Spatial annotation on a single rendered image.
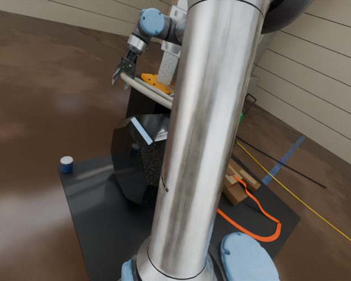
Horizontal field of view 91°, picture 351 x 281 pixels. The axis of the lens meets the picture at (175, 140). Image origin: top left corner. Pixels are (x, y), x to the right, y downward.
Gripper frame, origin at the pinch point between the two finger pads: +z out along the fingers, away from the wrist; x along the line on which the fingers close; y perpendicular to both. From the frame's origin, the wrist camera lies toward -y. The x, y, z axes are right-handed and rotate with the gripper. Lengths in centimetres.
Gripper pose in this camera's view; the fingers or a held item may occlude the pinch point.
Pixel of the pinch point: (119, 86)
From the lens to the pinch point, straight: 101.3
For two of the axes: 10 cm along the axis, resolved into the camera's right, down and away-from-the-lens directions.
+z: -5.0, 8.3, 2.4
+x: 8.6, 4.4, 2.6
